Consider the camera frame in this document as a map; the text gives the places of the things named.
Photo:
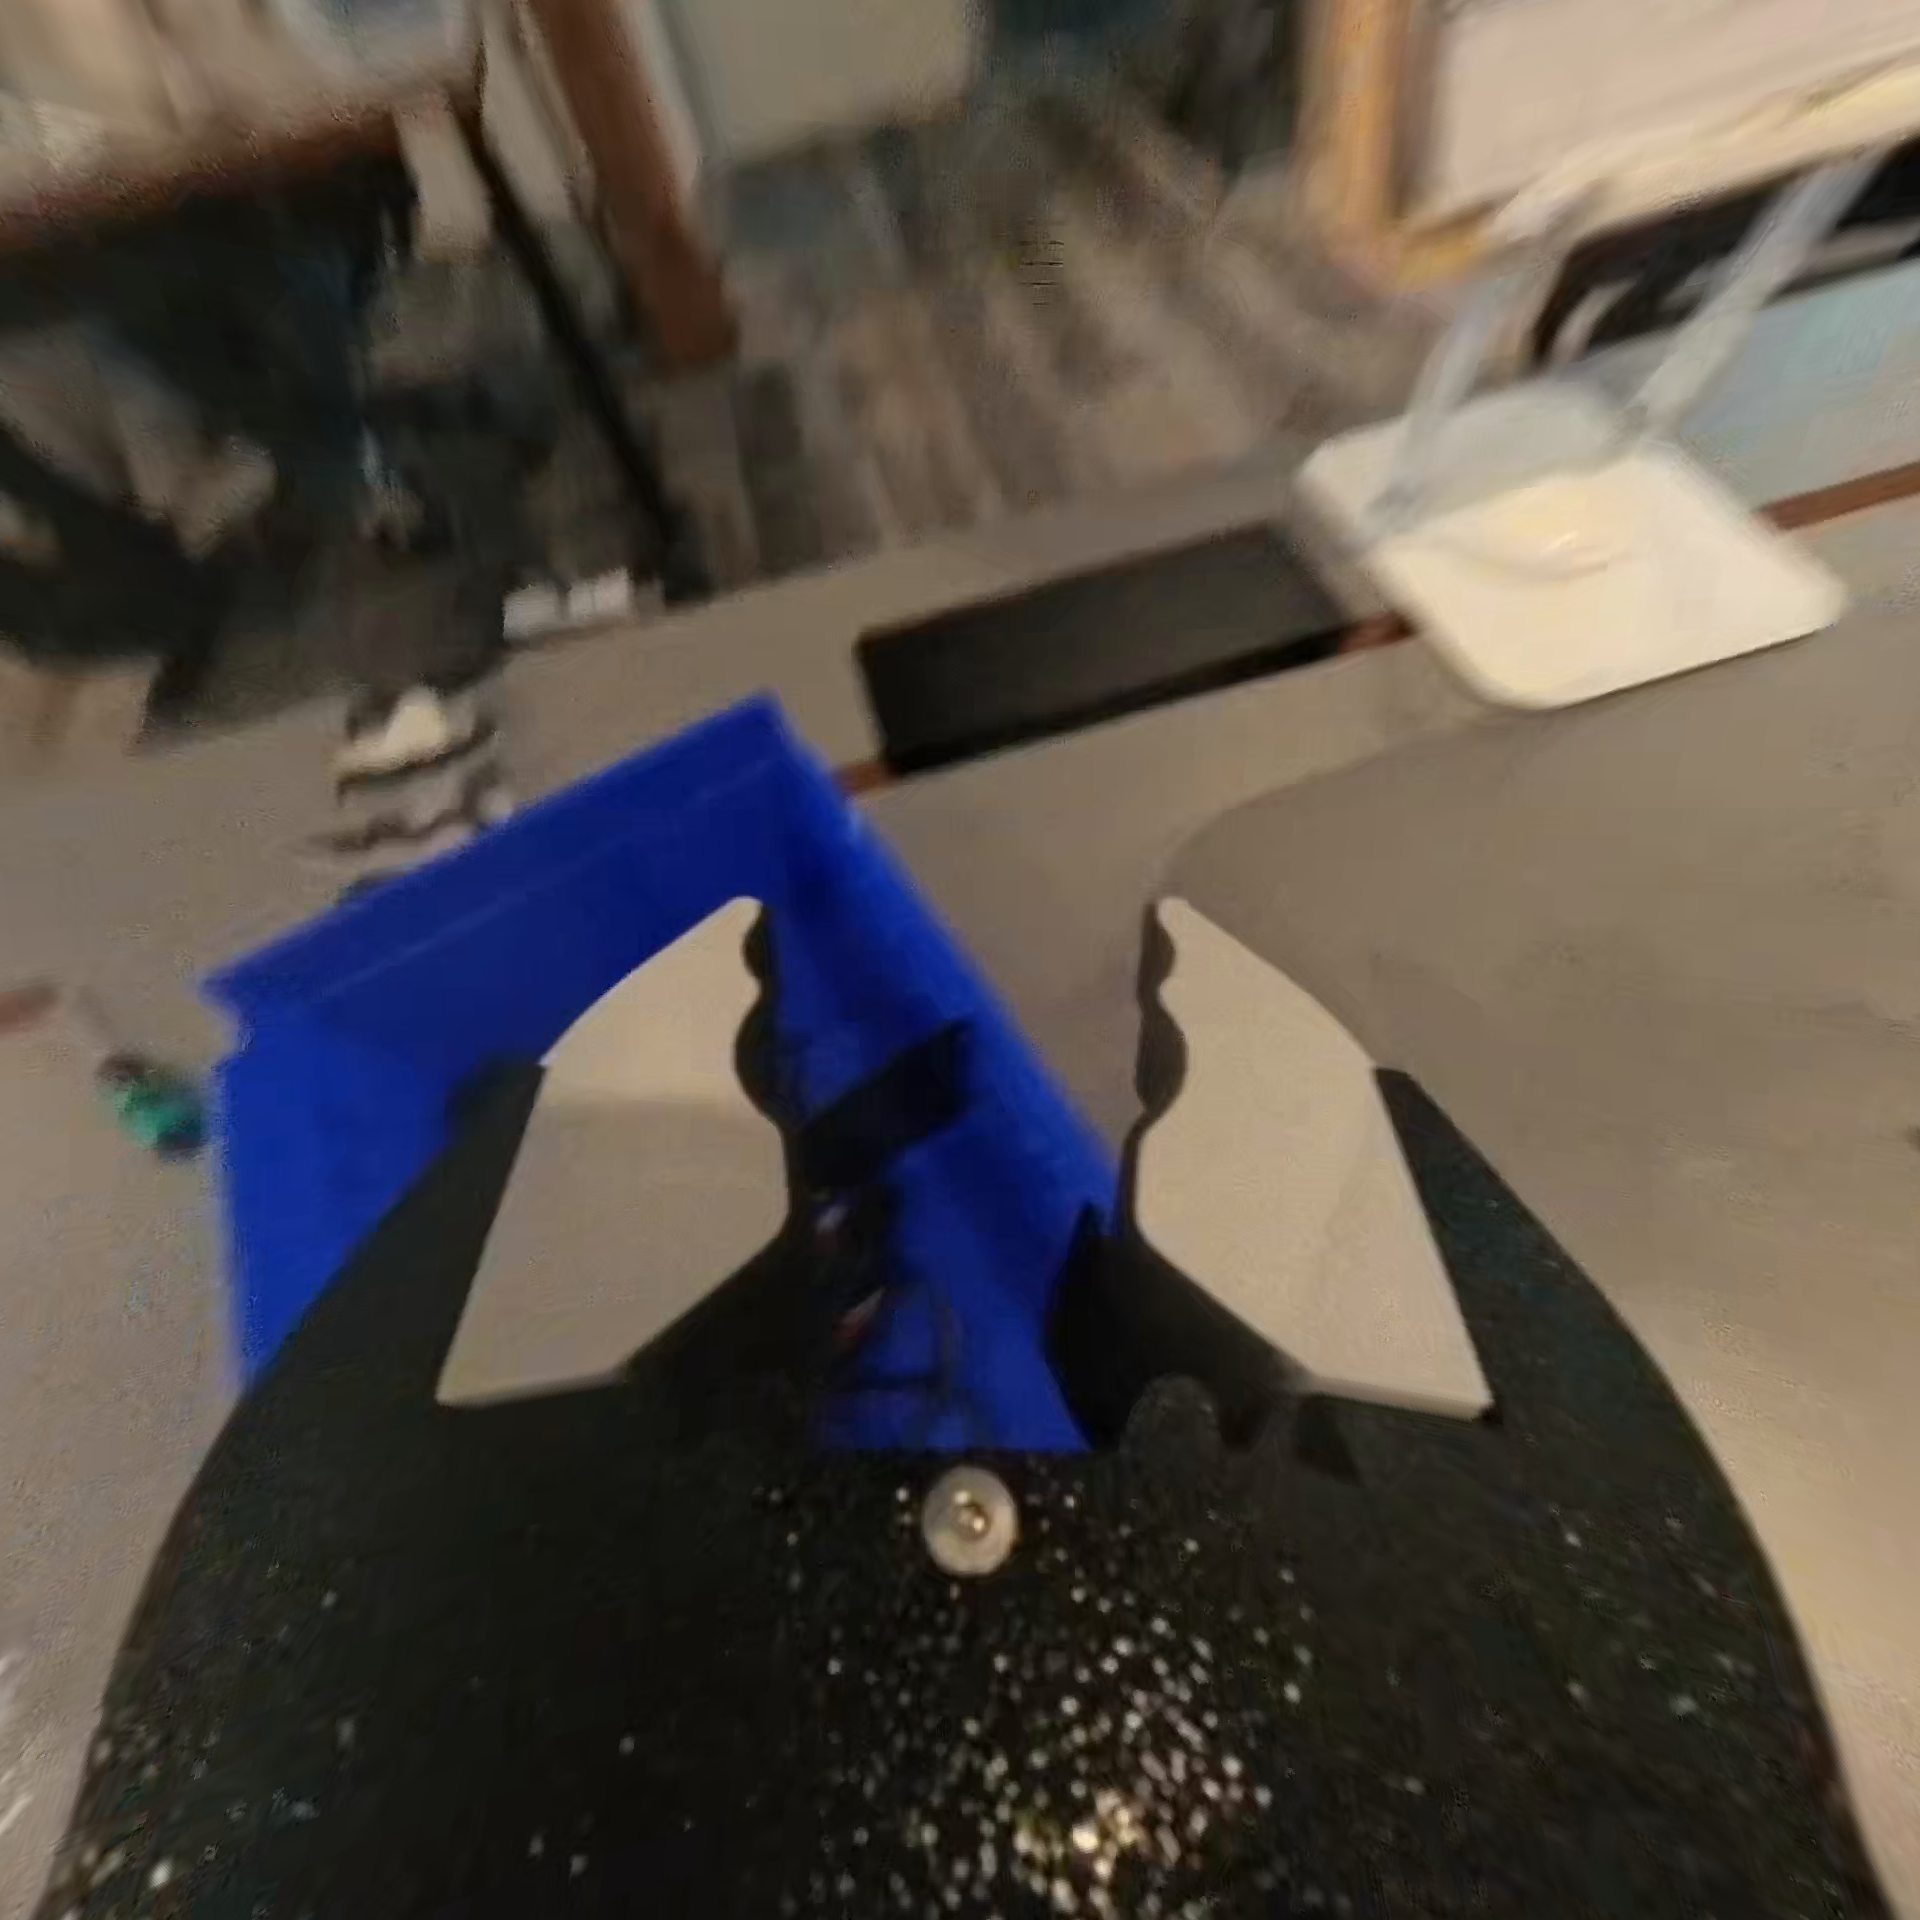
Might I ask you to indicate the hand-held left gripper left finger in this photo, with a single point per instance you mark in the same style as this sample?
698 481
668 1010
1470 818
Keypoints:
598 1201

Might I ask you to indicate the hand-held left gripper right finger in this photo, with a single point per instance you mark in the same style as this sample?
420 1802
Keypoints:
1290 1201

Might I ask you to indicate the blue plastic bin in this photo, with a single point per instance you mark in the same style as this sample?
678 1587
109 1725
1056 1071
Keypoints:
451 974

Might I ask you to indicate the small green object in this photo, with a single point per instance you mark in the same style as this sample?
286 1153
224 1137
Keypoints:
149 1103

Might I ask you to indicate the striped sneaker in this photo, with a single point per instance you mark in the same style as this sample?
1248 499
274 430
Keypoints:
405 750

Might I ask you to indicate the black rectangular desk pad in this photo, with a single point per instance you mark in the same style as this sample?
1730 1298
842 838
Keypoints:
1096 638

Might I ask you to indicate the brown wooden table leg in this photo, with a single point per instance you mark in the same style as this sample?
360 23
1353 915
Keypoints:
645 196

